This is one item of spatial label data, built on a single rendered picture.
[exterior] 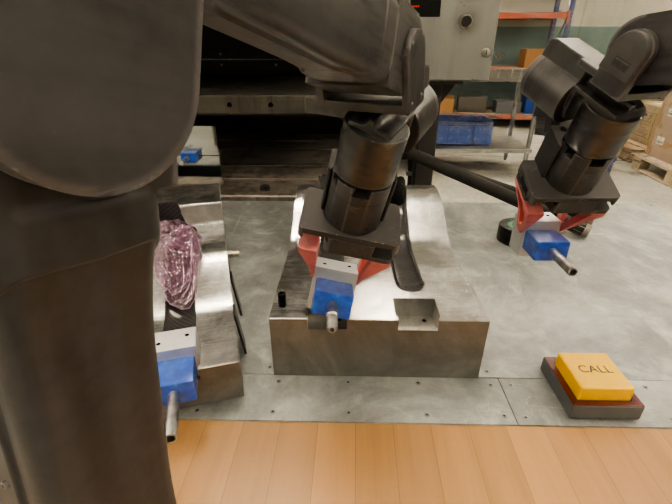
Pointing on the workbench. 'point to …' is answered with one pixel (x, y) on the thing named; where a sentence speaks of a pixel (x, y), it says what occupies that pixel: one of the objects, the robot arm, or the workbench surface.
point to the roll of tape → (505, 230)
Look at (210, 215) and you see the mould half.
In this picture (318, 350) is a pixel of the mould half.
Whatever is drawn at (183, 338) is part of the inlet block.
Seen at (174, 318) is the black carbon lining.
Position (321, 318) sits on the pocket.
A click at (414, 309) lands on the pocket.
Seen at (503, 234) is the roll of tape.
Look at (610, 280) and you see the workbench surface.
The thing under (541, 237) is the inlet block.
